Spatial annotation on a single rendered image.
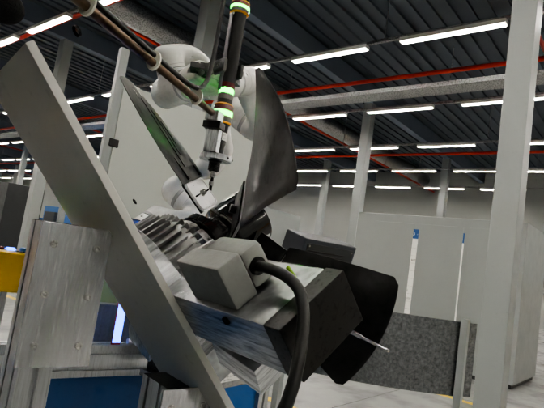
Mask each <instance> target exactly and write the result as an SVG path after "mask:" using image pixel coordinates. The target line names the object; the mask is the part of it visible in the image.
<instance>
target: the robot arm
mask: <svg viewBox="0 0 544 408"><path fill-rule="evenodd" d="M155 50H157V51H158V52H160V54H161V57H162V58H163V59H164V60H165V61H166V62H167V63H168V64H169V65H170V66H171V67H172V68H174V69H175V70H176V71H177V72H178V73H180V74H181V75H182V76H183V77H185V78H186V79H187V80H189V81H190V82H191V83H193V84H195V85H198V86H200V85H201V84H202V83H203V82H204V80H205V78H206V74H207V71H208V68H209V65H210V59H209V58H208V57H207V56H206V55H205V54H204V53H203V52H202V51H201V50H199V49H197V48H195V47H193V46H191V45H182V44H166V45H161V46H159V47H157V48H156V49H155ZM226 69H227V58H226V57H223V58H221V59H219V60H217V61H215V64H214V68H213V71H212V74H211V77H210V81H209V83H208V84H207V86H206V87H205V88H204V89H202V90H201V91H202V94H203V98H205V99H207V100H213V103H212V105H211V107H212V108H213V109H214V105H215V103H217V100H218V94H219V90H218V85H219V76H220V74H221V73H223V72H225V71H226ZM255 69H256V68H255V67H252V66H243V65H240V66H238V70H237V75H236V85H235V91H234V96H233V101H232V106H233V107H234V110H233V115H232V124H231V126H229V127H228V133H227V142H226V146H225V148H224V154H225V155H228V156H230V157H232V153H233V144H232V137H231V127H233V128H234V129H235V130H237V131H238V132H239V133H240V134H242V135H243V136H244V137H245V138H247V139H248V140H250V141H253V132H254V122H255V108H256V76H255ZM156 72H157V71H156ZM157 76H158V79H157V80H155V81H154V83H153V84H152V86H151V97H152V99H153V101H154V102H155V104H156V105H157V106H159V107H160V108H164V109H170V108H175V107H177V106H180V105H183V104H188V103H190V102H191V101H190V98H189V97H188V96H186V95H185V94H184V93H183V92H181V91H180V90H179V89H178V88H176V87H175V86H174V85H172V84H171V83H170V82H169V81H168V80H167V79H166V78H164V77H163V76H162V75H161V74H159V73H158V72H157ZM194 163H195V164H196V166H197V167H198V169H199V171H200V172H201V174H202V175H203V177H201V178H202V179H203V180H207V179H210V172H209V170H207V169H208V165H209V162H206V161H203V160H201V159H200V158H199V156H198V158H197V159H196V160H195V161H194ZM181 185H182V184H181V182H180V180H179V178H178V177H177V175H176V174H175V175H174V176H171V177H170V178H168V179H167V180H166V181H165V182H164V184H163V186H162V189H161V193H162V196H163V198H164V200H165V201H166V202H167V203H168V204H169V205H170V206H171V207H172V208H173V209H174V210H172V209H168V208H165V207H162V206H152V207H150V208H149V209H147V210H145V211H144V212H142V213H141V214H140V215H138V216H137V217H136V218H135V219H138V220H142V219H144V218H146V217H147V216H149V215H155V216H157V215H159V216H160V217H161V216H162V215H164V214H166V215H167V214H170V215H171V214H173V215H174V216H175V217H176V216H178V218H179V219H184V218H186V217H187V216H189V215H191V214H193V213H197V214H200V212H199V211H198V209H197V207H196V206H195V205H194V204H193V202H192V200H191V199H190V197H189V196H188V194H187V193H186V192H185V190H184V189H183V187H182V186H181ZM212 207H214V206H212ZM212 207H211V208H212ZM211 208H210V209H211ZM208 210H209V209H208ZM208 210H206V211H204V212H203V213H201V214H200V215H204V216H206V213H207V211H208Z"/></svg>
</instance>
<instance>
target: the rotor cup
mask: <svg viewBox="0 0 544 408"><path fill-rule="evenodd" d="M237 194H238V192H237V193H234V194H233V195H231V196H230V197H228V198H226V199H225V200H223V201H222V202H220V203H219V204H217V205H216V206H214V207H212V208H211V209H209V210H208V211H207V213H206V216H204V215H200V214H197V213H193V214H191V215H189V216H187V217H186V218H184V219H183V220H184V221H185V220H188V221H191V222H193V223H196V224H197V225H198V226H199V228H200V229H203V230H204V231H205V232H206V233H207V234H208V235H209V236H210V237H211V239H213V240H214V241H216V240H217V239H218V238H221V237H230V232H231V226H232V216H233V213H229V208H230V205H231V204H233V205H235V200H236V196H237ZM262 232H263V233H265V234H266V235H269V234H270V236H269V237H271V233H272V227H271V223H270V219H269V217H268V215H267V213H266V211H265V210H264V209H263V210H261V211H260V212H258V213H257V214H256V215H254V216H253V217H252V218H251V219H250V220H248V221H247V222H246V223H245V224H244V225H243V226H242V227H240V228H239V230H238V232H237V233H236V236H234V238H236V239H244V240H257V238H258V237H259V236H260V234H261V233H262Z"/></svg>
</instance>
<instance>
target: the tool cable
mask: <svg viewBox="0 0 544 408"><path fill-rule="evenodd" d="M88 1H89V2H90V3H91V6H90V8H89V9H88V10H87V11H82V10H81V9H80V8H79V7H78V10H79V13H80V14H81V15H82V16H85V17H88V16H89V15H91V14H92V13H93V12H94V10H95V8H97V9H98V10H99V11H100V12H101V13H103V14H104V15H105V16H106V17H107V18H109V19H110V20H111V21H112V22H113V23H115V24H116V25H117V26H118V27H119V28H120V29H121V30H122V31H123V32H124V33H126V34H127V35H128V36H129V37H130V38H131V39H133V40H134V41H135V42H136V43H137V44H139V45H140V46H141V47H142V48H143V49H145V50H146V51H147V52H148V53H149V54H150V55H151V56H152V57H153V58H154V59H155V60H156V65H155V66H149V65H148V64H147V68H148V69H149V70H152V71H153V70H157V69H158V68H159V66H160V64H161V65H163V66H164V67H165V68H166V69H167V70H169V71H170V72H171V73H172V74H174V75H175V76H176V77H177V78H178V79H179V80H180V81H181V82H182V83H183V84H185V85H186V86H188V87H190V88H192V89H193V92H194V93H195V94H196V95H197V96H198V97H199V100H198V101H197V102H193V101H192V100H190V101H191V103H192V104H193V105H199V104H200V103H201V102H202V98H203V94H202V91H201V90H202V89H204V88H205V87H206V86H207V84H208V83H209V81H210V77H211V74H212V71H213V68H214V64H215V58H216V53H217V49H218V44H219V36H220V32H221V27H222V22H223V13H224V8H225V3H226V0H221V4H220V9H219V17H218V23H217V28H216V32H215V40H214V45H213V49H212V54H211V58H210V65H209V68H208V71H207V74H206V78H205V80H204V82H203V83H202V84H201V85H200V86H198V85H195V84H193V83H191V82H190V81H189V80H187V79H186V78H185V77H183V76H182V75H181V74H180V73H178V72H177V71H176V70H175V69H174V68H172V67H171V66H170V65H169V64H168V63H167V62H166V61H165V60H164V59H163V58H162V57H161V54H160V52H158V51H157V50H153V49H151V48H150V47H149V46H148V45H147V44H146V43H145V42H144V41H142V40H141V39H140V38H139V37H138V36H137V35H136V34H134V33H133V32H132V31H131V30H130V29H129V28H128V27H127V26H125V25H124V24H123V23H122V22H121V21H120V20H119V19H118V18H117V17H116V16H115V15H114V14H113V13H112V12H111V11H109V10H108V9H107V8H106V7H105V6H104V5H103V4H102V3H101V2H99V1H98V0H88Z"/></svg>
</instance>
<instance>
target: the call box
mask: <svg viewBox="0 0 544 408"><path fill-rule="evenodd" d="M24 256H25V252H21V251H19V250H15V251H14V250H7V249H0V292H11V293H17V291H18V287H19V280H20V276H21V272H22V268H23V260H24Z"/></svg>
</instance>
